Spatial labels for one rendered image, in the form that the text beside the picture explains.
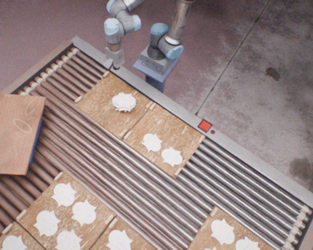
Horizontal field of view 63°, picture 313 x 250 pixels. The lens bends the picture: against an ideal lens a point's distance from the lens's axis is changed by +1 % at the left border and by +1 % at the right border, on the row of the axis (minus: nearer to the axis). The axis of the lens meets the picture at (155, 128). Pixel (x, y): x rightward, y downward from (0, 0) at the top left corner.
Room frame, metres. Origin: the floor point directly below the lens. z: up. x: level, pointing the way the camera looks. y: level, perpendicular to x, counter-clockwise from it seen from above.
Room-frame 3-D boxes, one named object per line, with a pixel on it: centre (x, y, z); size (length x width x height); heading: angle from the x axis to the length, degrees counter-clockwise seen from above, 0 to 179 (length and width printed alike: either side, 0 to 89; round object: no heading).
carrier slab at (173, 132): (0.63, -0.06, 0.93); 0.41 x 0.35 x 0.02; 59
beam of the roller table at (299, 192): (0.84, -0.17, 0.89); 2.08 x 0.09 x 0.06; 59
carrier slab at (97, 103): (0.84, 0.30, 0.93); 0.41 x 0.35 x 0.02; 58
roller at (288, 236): (0.61, -0.03, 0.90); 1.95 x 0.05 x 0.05; 59
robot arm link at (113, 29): (0.97, 0.27, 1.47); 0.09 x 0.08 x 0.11; 130
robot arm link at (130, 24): (1.04, 0.21, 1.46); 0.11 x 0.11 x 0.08; 40
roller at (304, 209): (0.78, -0.14, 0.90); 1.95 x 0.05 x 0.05; 59
